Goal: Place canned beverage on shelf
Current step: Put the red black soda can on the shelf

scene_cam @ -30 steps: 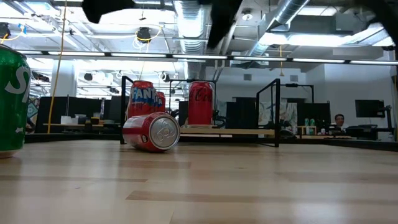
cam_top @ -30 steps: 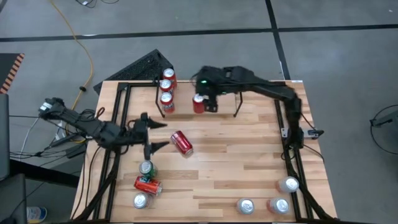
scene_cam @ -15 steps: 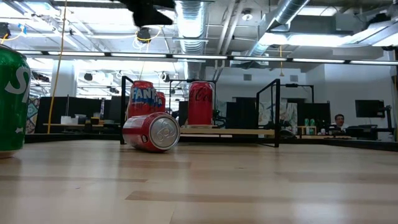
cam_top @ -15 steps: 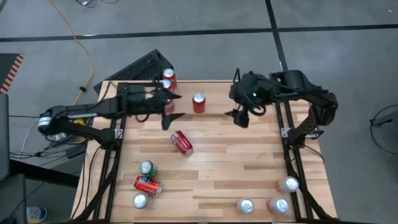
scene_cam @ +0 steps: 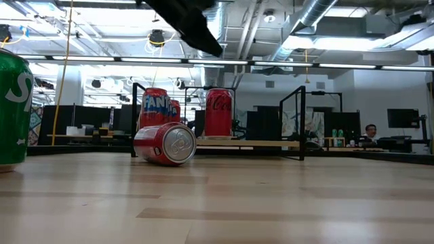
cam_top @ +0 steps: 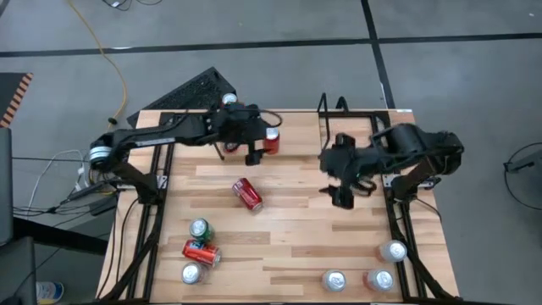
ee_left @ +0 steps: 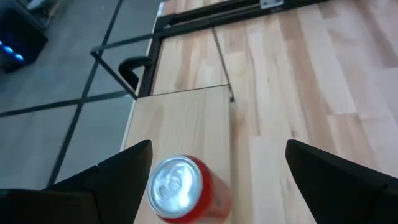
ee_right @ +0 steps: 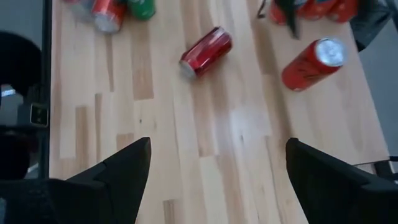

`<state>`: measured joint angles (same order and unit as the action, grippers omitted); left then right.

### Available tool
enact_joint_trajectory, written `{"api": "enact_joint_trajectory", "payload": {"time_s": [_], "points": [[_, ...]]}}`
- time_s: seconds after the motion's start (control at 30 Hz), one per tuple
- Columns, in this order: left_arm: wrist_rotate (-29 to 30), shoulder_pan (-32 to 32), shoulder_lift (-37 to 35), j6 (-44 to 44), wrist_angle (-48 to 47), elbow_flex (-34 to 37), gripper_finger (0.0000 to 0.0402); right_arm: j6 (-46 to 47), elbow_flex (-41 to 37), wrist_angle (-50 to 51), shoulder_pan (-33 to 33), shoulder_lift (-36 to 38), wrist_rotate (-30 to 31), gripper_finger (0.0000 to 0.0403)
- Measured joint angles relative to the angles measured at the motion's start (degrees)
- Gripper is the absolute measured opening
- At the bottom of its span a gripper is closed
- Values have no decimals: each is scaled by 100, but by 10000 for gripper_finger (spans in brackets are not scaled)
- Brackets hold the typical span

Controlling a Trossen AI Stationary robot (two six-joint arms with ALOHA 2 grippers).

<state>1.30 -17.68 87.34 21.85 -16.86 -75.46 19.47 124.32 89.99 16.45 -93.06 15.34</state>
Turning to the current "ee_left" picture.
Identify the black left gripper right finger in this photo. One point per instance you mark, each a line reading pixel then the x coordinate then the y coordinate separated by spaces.
pixel 342 199

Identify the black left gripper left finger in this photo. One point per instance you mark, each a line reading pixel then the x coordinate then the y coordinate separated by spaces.
pixel 77 202

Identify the orange Fanta can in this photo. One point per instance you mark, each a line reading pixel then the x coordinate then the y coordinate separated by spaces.
pixel 174 186

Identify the black table clamp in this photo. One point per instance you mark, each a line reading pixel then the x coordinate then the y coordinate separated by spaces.
pixel 126 70

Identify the black computer tower, glowing lights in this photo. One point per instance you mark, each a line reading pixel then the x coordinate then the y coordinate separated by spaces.
pixel 25 37

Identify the silver mounting plate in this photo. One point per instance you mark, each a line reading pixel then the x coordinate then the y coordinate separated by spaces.
pixel 272 3

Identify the black aluminium table frame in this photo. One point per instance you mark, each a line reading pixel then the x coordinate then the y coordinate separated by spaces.
pixel 186 23

